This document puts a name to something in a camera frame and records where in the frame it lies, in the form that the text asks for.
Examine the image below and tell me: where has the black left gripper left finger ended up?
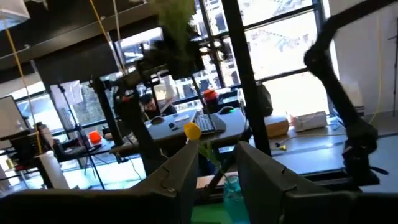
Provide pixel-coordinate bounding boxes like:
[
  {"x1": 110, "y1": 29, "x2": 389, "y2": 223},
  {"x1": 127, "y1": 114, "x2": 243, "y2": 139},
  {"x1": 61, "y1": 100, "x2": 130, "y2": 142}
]
[{"x1": 0, "y1": 139, "x2": 200, "y2": 224}]

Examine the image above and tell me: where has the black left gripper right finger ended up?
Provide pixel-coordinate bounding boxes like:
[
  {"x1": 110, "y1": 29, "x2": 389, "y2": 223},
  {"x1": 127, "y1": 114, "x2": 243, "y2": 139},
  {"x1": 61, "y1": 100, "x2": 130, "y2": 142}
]
[{"x1": 235, "y1": 140, "x2": 398, "y2": 224}]

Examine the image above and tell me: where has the yellow artificial tulip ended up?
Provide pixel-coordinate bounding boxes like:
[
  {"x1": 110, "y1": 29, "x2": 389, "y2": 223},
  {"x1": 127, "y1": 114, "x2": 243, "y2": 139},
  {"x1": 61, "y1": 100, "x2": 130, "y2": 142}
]
[{"x1": 183, "y1": 121, "x2": 226, "y2": 180}]

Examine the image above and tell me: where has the teal embossed glass vase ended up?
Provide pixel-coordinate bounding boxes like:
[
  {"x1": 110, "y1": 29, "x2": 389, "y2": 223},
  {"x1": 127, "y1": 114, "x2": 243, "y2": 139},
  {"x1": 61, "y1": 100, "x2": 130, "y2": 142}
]
[{"x1": 223, "y1": 175, "x2": 251, "y2": 224}]

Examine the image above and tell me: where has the red-topped black container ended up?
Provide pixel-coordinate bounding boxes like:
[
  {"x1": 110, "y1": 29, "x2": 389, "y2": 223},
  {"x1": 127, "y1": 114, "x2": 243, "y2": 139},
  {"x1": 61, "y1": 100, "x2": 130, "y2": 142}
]
[{"x1": 203, "y1": 88, "x2": 220, "y2": 114}]

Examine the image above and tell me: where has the person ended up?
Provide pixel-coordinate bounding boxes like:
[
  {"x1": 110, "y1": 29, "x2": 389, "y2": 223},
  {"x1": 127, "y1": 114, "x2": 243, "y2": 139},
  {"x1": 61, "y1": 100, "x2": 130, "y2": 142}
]
[{"x1": 139, "y1": 93, "x2": 177, "y2": 118}]

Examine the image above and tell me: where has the computer keyboard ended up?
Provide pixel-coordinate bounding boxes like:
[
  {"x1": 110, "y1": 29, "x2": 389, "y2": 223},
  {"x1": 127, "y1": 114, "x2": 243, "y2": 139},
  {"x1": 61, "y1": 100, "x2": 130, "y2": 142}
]
[{"x1": 193, "y1": 112, "x2": 227, "y2": 135}]

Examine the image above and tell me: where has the dark grey desk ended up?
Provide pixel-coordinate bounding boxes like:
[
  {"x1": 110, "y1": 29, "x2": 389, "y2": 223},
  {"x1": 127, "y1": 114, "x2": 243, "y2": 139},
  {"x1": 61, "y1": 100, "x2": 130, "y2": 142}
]
[{"x1": 145, "y1": 107, "x2": 248, "y2": 146}]

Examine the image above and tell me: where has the tan cardboard box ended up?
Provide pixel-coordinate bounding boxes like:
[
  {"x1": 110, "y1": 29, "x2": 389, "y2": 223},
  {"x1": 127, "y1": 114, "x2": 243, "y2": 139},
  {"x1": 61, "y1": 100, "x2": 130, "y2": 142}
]
[{"x1": 264, "y1": 115, "x2": 289, "y2": 139}]

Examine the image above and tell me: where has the black articulated stand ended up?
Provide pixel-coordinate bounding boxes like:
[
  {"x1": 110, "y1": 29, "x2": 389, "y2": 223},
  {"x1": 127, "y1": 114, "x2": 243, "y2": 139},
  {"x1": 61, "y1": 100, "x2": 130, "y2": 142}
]
[{"x1": 113, "y1": 62, "x2": 170, "y2": 175}]

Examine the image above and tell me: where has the white box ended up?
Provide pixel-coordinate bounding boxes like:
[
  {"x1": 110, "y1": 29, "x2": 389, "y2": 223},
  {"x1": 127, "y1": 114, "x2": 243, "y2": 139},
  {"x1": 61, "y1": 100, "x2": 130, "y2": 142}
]
[{"x1": 294, "y1": 111, "x2": 328, "y2": 133}]

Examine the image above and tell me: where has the black bag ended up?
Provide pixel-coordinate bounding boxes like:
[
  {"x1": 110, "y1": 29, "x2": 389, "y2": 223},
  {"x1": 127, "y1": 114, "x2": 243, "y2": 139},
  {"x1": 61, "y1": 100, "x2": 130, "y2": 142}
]
[{"x1": 254, "y1": 81, "x2": 274, "y2": 118}]

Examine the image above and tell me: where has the orange object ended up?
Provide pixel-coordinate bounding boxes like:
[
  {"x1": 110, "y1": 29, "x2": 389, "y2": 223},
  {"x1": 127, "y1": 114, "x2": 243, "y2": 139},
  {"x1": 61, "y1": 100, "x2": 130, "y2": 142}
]
[{"x1": 88, "y1": 129, "x2": 103, "y2": 144}]

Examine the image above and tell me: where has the white board screen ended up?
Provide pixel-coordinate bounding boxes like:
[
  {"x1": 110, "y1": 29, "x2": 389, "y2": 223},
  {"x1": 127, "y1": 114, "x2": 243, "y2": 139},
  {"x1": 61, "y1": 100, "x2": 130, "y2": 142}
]
[{"x1": 0, "y1": 95, "x2": 30, "y2": 141}]

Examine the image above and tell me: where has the black rig post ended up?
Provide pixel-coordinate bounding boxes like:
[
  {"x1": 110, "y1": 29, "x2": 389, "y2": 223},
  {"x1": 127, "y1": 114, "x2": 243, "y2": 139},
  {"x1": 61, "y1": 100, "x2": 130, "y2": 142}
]
[
  {"x1": 90, "y1": 77, "x2": 125, "y2": 147},
  {"x1": 221, "y1": 0, "x2": 272, "y2": 156}
]

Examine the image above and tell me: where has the black camera tripod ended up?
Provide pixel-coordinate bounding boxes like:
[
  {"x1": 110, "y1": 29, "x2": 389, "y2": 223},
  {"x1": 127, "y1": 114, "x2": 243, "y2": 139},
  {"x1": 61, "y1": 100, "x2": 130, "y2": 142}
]
[{"x1": 57, "y1": 83, "x2": 106, "y2": 190}]

